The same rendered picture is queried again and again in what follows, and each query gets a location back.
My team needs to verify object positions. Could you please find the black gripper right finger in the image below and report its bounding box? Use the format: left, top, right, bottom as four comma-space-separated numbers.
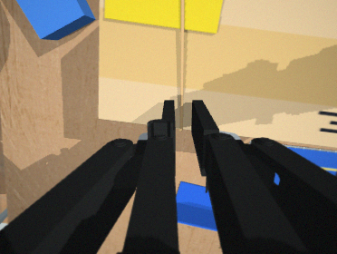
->
191, 100, 337, 254

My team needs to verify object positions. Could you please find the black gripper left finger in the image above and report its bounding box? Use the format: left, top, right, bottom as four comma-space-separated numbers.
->
0, 100, 180, 254

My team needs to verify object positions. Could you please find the tan cardboard box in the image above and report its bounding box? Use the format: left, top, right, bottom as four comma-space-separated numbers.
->
99, 0, 337, 148

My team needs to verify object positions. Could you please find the blue notebook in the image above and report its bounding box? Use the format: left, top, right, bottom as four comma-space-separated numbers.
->
274, 145, 337, 184

